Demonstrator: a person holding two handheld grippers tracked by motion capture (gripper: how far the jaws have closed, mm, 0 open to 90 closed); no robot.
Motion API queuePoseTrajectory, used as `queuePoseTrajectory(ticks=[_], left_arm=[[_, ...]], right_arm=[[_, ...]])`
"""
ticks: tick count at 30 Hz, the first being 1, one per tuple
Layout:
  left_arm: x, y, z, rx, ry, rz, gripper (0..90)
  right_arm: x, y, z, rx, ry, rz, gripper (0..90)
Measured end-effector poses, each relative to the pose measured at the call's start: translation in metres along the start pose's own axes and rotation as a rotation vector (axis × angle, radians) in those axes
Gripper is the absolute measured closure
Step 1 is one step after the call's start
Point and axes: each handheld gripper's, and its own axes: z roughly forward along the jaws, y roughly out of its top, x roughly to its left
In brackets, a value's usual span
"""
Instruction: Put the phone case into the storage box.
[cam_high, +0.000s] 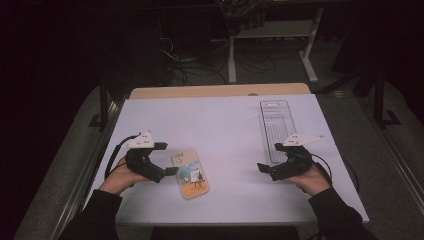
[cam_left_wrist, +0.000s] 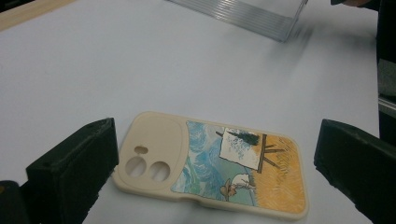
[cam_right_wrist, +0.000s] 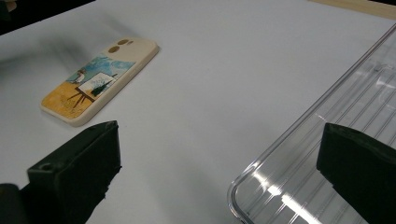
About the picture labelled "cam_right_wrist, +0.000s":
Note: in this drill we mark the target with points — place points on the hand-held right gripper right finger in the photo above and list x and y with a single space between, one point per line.
364 174

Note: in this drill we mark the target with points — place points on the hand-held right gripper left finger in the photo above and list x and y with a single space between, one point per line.
74 174

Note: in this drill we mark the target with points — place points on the beige painted phone case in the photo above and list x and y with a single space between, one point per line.
102 81

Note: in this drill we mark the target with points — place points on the clear plastic tray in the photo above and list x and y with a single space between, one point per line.
311 174

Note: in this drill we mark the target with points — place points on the light wooden board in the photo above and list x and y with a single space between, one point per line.
367 7

